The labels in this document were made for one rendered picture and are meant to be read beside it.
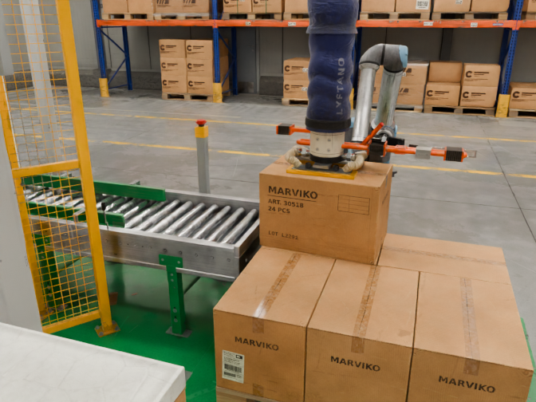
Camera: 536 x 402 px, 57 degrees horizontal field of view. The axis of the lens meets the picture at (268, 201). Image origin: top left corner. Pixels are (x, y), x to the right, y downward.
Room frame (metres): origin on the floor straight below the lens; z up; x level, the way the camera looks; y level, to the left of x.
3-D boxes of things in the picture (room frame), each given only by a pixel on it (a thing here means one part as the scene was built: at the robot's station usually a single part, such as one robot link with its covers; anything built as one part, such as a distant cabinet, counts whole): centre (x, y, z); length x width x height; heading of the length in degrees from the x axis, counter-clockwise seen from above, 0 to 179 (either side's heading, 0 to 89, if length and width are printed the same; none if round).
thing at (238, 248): (2.51, 0.05, 0.58); 0.70 x 0.03 x 0.06; 162
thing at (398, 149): (2.45, -0.52, 1.07); 0.93 x 0.30 x 0.04; 71
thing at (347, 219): (2.41, -0.31, 0.74); 0.60 x 0.40 x 0.40; 68
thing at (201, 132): (3.17, 0.44, 0.50); 0.07 x 0.07 x 1.00; 72
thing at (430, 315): (2.02, -0.49, 0.34); 1.20 x 1.00 x 0.40; 72
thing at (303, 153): (2.40, -0.30, 1.01); 0.34 x 0.25 x 0.06; 71
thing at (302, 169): (2.31, -0.27, 0.97); 0.34 x 0.10 x 0.05; 71
